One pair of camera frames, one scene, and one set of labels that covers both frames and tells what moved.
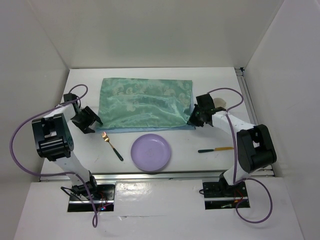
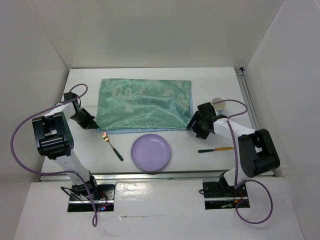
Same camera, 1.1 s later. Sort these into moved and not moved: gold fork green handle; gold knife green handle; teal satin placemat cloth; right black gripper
Moved: right black gripper
Not moved: teal satin placemat cloth; gold knife green handle; gold fork green handle
